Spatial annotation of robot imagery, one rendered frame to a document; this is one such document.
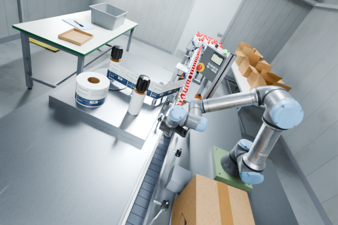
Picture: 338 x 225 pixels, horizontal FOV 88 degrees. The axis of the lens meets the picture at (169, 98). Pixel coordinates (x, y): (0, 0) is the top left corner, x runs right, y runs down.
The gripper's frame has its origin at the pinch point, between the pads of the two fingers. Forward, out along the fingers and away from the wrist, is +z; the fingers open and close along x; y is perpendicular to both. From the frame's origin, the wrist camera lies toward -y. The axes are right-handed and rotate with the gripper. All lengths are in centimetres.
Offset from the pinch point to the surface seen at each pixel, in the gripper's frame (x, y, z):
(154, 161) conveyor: 21.0, 1.4, -5.6
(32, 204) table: 57, 40, -20
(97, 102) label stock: 2, 51, 1
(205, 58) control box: -47, -1, -26
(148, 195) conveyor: 37.0, -1.9, -14.8
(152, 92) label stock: -27.7, 23.4, 11.6
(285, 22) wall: -418, -166, 132
